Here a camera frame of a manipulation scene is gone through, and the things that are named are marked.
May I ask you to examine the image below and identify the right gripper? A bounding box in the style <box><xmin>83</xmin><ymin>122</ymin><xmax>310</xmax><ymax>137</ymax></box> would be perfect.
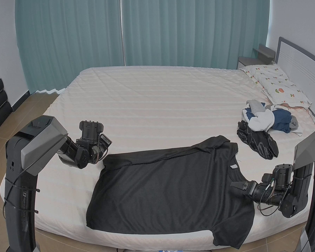
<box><xmin>230</xmin><ymin>181</ymin><xmax>275</xmax><ymax>204</ymax></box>

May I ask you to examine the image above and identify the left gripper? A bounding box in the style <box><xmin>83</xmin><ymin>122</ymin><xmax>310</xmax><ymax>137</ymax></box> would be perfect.
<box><xmin>90</xmin><ymin>143</ymin><xmax>110</xmax><ymax>164</ymax></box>

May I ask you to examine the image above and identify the black T-shirt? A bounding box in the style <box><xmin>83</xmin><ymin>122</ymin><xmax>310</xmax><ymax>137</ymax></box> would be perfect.
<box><xmin>86</xmin><ymin>135</ymin><xmax>255</xmax><ymax>246</ymax></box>

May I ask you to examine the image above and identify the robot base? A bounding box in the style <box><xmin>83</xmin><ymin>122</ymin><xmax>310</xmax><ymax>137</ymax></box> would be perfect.
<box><xmin>118</xmin><ymin>248</ymin><xmax>200</xmax><ymax>252</ymax></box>

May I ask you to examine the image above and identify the pile of clothes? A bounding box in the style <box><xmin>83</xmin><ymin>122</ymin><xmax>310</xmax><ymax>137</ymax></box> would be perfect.
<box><xmin>237</xmin><ymin>99</ymin><xmax>303</xmax><ymax>160</ymax></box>

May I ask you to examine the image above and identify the bed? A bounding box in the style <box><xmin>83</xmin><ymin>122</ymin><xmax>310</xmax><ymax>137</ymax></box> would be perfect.
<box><xmin>0</xmin><ymin>36</ymin><xmax>315</xmax><ymax>250</ymax></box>

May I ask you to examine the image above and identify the white printed pillow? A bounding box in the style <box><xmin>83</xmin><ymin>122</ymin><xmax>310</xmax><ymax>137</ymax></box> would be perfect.
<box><xmin>239</xmin><ymin>64</ymin><xmax>312</xmax><ymax>107</ymax></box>

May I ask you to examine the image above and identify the blue-green curtain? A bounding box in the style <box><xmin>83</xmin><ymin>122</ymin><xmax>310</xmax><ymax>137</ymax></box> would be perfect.
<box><xmin>121</xmin><ymin>0</ymin><xmax>271</xmax><ymax>70</ymax></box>
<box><xmin>14</xmin><ymin>0</ymin><xmax>125</xmax><ymax>95</ymax></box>

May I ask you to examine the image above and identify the grey bedside table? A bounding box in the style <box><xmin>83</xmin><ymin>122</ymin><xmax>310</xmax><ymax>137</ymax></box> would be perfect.
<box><xmin>237</xmin><ymin>44</ymin><xmax>276</xmax><ymax>70</ymax></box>

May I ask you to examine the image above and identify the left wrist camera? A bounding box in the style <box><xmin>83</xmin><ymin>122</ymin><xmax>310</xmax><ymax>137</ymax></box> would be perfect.
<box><xmin>99</xmin><ymin>133</ymin><xmax>112</xmax><ymax>147</ymax></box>

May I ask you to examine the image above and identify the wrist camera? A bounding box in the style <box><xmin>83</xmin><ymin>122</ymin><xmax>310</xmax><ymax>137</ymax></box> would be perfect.
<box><xmin>261</xmin><ymin>173</ymin><xmax>275</xmax><ymax>187</ymax></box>
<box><xmin>99</xmin><ymin>133</ymin><xmax>112</xmax><ymax>147</ymax></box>

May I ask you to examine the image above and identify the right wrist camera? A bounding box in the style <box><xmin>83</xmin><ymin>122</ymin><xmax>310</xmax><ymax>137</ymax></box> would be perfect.
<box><xmin>261</xmin><ymin>173</ymin><xmax>275</xmax><ymax>187</ymax></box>

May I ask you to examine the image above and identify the black cable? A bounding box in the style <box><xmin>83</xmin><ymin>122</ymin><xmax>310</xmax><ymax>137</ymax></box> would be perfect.
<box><xmin>257</xmin><ymin>203</ymin><xmax>279</xmax><ymax>217</ymax></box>

